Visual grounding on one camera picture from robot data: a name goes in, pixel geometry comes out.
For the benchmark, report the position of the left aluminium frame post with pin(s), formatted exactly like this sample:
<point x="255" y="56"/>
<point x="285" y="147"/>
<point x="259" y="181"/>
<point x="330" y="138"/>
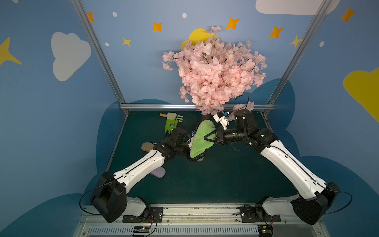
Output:
<point x="86" y="23"/>

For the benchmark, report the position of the tan eyeglass case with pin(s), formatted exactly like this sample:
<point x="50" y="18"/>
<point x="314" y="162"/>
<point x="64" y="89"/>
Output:
<point x="147" y="146"/>

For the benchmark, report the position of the aluminium frame post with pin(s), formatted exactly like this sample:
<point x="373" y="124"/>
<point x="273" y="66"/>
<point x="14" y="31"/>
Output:
<point x="298" y="54"/>
<point x="86" y="23"/>

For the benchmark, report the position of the back aluminium frame bar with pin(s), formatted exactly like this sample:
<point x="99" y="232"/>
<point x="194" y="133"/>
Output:
<point x="182" y="107"/>

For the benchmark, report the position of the pink cherry blossom tree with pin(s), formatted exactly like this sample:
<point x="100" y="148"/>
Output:
<point x="214" y="72"/>

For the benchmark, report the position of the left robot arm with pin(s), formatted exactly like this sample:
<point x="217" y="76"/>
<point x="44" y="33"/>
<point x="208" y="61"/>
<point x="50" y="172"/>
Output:
<point x="110" y="196"/>

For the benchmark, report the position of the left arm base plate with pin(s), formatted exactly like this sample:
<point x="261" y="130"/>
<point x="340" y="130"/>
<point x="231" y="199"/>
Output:
<point x="149" y="214"/>

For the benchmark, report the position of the controller board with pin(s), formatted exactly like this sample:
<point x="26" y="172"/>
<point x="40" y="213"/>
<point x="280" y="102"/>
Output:
<point x="141" y="230"/>
<point x="265" y="231"/>

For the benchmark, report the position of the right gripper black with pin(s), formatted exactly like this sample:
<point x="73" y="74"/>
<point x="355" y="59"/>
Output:
<point x="219" y="136"/>

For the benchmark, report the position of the right aluminium frame post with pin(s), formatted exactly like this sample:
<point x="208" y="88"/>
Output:
<point x="298" y="54"/>

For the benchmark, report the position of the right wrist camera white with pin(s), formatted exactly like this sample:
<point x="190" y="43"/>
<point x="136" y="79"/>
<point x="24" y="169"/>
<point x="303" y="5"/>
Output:
<point x="222" y="118"/>

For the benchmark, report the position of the green black work glove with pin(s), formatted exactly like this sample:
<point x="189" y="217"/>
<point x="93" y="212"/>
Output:
<point x="172" y="120"/>

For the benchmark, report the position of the right controller board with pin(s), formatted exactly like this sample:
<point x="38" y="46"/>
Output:
<point x="265" y="231"/>

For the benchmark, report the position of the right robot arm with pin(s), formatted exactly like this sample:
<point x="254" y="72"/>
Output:
<point x="314" y="196"/>

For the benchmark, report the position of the left controller board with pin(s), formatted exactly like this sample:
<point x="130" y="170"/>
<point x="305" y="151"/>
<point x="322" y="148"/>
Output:
<point x="141" y="230"/>

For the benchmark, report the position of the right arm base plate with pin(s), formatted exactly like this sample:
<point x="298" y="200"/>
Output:
<point x="251" y="214"/>

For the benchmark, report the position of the green grey microfiber cloth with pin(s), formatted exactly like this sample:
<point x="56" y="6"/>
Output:
<point x="199" y="144"/>

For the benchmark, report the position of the purple eyeglass case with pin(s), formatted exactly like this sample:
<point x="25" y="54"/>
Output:
<point x="158" y="172"/>

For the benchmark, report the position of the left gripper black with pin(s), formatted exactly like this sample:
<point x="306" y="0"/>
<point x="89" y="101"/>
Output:
<point x="188" y="145"/>

